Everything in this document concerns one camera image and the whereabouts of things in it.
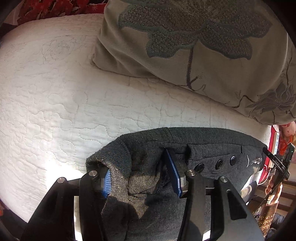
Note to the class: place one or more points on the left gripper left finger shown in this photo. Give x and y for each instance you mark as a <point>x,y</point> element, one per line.
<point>94,188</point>

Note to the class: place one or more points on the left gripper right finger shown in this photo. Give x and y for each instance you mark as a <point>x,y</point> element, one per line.
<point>190,185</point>

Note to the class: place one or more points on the dark grey knit pants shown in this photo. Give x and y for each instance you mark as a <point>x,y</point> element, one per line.
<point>142,204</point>

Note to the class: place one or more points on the white quilted bedspread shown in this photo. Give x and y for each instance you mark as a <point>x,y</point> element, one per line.
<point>57,108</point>

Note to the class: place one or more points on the white power strip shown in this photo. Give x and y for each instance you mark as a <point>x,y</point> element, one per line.
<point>274,140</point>

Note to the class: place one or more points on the beige floral embroidered pillow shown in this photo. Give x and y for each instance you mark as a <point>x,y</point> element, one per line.
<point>237,53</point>

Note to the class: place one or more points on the red patterned blanket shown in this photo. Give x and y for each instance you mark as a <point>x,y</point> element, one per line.
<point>43,9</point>

